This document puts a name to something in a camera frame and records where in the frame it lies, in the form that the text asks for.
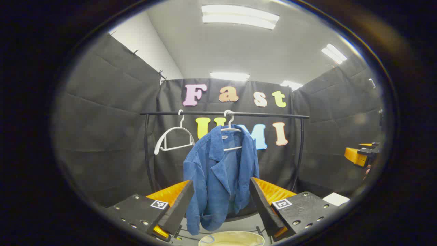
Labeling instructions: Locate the white box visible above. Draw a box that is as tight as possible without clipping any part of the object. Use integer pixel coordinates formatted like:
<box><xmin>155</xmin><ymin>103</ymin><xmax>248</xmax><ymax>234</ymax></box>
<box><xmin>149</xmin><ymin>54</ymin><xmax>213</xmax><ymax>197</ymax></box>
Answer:
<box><xmin>323</xmin><ymin>192</ymin><xmax>350</xmax><ymax>206</ymax></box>

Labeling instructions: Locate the black clothes rack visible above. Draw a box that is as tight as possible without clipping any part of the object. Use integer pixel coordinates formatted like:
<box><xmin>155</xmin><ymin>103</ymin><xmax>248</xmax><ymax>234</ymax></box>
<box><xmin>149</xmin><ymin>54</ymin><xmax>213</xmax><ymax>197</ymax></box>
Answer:
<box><xmin>140</xmin><ymin>111</ymin><xmax>310</xmax><ymax>193</ymax></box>

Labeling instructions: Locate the blue corduroy jacket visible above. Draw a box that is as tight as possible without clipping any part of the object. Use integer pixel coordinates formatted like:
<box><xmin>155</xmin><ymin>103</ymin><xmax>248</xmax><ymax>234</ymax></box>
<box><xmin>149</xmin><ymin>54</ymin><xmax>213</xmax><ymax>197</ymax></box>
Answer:
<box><xmin>183</xmin><ymin>125</ymin><xmax>260</xmax><ymax>236</ymax></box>

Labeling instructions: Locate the white plastic hanger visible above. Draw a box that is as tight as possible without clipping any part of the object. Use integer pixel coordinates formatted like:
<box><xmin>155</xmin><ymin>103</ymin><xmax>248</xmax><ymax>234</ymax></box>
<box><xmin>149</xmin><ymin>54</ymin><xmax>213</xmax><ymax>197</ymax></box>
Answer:
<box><xmin>154</xmin><ymin>109</ymin><xmax>196</xmax><ymax>156</ymax></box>
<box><xmin>220</xmin><ymin>110</ymin><xmax>243</xmax><ymax>152</ymax></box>

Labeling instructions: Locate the black backdrop cloth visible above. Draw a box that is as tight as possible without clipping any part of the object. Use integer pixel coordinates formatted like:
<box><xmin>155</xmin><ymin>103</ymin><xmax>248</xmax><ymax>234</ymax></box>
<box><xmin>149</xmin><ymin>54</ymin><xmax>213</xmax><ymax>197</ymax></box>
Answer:
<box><xmin>51</xmin><ymin>32</ymin><xmax>384</xmax><ymax>209</ymax></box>

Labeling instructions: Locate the cream round laundry hamper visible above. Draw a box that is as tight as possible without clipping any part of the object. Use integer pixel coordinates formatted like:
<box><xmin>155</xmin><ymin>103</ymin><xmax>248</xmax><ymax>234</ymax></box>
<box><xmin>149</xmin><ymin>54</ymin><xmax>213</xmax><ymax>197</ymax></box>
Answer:
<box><xmin>198</xmin><ymin>231</ymin><xmax>265</xmax><ymax>246</ymax></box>

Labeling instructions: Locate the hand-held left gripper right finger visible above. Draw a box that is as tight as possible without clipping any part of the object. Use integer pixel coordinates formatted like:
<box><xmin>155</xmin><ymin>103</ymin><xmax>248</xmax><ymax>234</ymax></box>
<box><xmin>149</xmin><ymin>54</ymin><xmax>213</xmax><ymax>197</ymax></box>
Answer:
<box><xmin>249</xmin><ymin>177</ymin><xmax>342</xmax><ymax>241</ymax></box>

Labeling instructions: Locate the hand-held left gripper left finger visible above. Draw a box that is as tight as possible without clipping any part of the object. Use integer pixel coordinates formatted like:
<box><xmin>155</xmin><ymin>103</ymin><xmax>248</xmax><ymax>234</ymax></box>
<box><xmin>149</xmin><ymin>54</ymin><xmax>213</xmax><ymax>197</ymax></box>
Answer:
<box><xmin>102</xmin><ymin>180</ymin><xmax>195</xmax><ymax>243</ymax></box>

